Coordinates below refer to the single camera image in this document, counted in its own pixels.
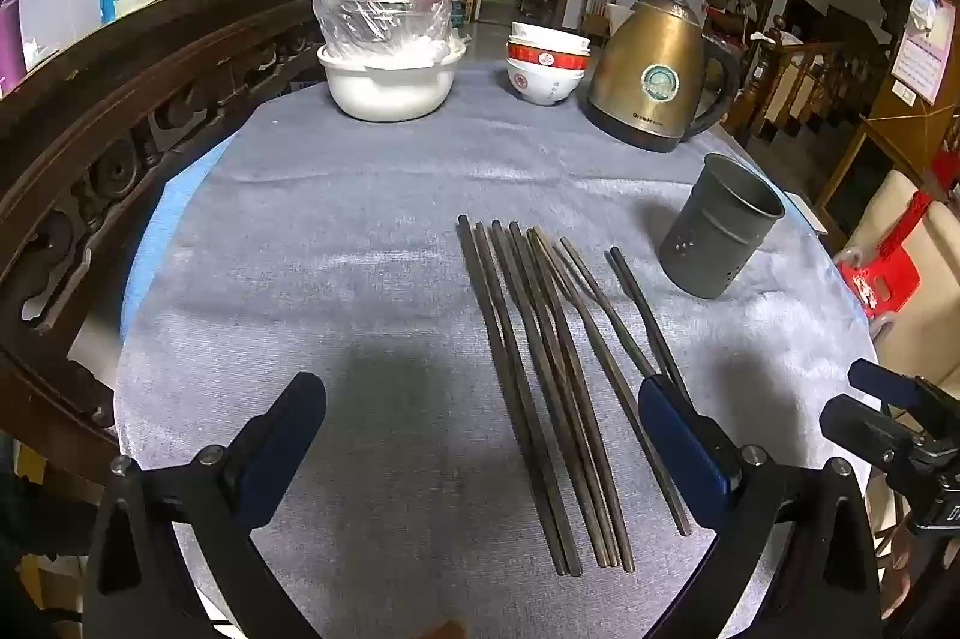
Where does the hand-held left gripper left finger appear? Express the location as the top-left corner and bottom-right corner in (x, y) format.
(81, 372), (328, 639)

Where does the clear plastic bag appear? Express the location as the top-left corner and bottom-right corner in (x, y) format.
(313, 0), (460, 66)

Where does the purple bottle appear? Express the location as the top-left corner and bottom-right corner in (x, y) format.
(0, 0), (27, 85)

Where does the grey metal chopstick holder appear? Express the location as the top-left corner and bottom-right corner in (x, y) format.
(660, 153), (786, 300)

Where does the blue table cover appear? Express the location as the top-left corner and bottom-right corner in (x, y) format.
(120, 159), (880, 347)

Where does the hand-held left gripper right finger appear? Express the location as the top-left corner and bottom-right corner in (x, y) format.
(637, 375), (882, 639)

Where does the plain white bowl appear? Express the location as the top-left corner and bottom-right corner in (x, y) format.
(508, 21), (592, 56)

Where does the red plastic chair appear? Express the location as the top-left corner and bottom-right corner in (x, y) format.
(836, 255), (922, 319)

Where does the cream panel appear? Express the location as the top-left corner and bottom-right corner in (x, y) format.
(870, 166), (960, 385)

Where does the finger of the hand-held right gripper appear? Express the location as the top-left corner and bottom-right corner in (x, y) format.
(849, 359), (925, 409)
(819, 394), (914, 461)

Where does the wooden stair railing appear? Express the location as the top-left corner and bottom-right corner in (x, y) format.
(742, 15), (895, 149)

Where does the red hanging ribbon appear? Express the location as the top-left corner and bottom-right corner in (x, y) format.
(879, 189), (935, 269)

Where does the row of dark chopsticks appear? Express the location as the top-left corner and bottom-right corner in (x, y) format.
(456, 214), (695, 576)

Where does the wall calendar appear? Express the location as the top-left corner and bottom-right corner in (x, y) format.
(892, 0), (958, 104)

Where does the carved wooden bench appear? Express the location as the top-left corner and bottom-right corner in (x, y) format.
(0, 0), (368, 490)

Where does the brown wooden chair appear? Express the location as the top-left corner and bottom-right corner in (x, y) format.
(581, 0), (623, 41)

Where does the white pot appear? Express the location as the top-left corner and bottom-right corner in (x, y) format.
(317, 43), (467, 122)

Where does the white bowl red band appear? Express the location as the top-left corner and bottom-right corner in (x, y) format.
(505, 41), (592, 79)

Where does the gold electric kettle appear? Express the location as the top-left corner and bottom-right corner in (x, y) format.
(585, 0), (743, 154)

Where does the white bowl red emblem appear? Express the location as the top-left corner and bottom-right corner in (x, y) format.
(506, 63), (586, 107)

